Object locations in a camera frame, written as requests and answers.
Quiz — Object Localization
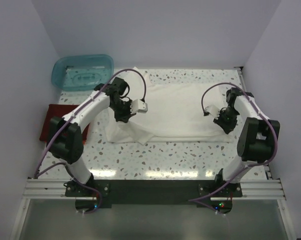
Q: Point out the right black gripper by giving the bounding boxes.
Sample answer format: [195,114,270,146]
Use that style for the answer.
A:
[213,106,239,134]

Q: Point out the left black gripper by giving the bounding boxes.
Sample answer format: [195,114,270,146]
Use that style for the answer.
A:
[110,99,137,123]

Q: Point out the white t shirt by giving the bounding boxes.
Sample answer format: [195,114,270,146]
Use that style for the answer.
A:
[105,71,233,145]

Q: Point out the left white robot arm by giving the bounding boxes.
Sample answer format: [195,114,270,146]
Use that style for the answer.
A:
[47,77,134,196]

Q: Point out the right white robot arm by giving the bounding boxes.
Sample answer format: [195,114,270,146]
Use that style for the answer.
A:
[213,87,280,197]

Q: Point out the teal plastic bin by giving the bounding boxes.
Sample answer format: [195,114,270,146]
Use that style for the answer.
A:
[51,54,114,92]

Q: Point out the folded dark red shirt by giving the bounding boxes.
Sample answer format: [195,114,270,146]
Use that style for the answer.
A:
[39,103,91,142]

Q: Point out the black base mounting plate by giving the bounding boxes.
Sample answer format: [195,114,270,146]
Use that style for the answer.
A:
[64,178,244,211]

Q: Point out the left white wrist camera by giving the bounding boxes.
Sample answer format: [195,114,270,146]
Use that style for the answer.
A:
[130,99,148,115]

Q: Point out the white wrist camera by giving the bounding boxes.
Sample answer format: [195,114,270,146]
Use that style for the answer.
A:
[203,105,220,119]
[130,99,148,115]

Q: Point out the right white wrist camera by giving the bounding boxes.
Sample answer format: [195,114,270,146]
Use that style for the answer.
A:
[203,105,220,119]

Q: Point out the aluminium extrusion rail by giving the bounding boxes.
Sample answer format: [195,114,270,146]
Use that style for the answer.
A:
[22,179,286,201]

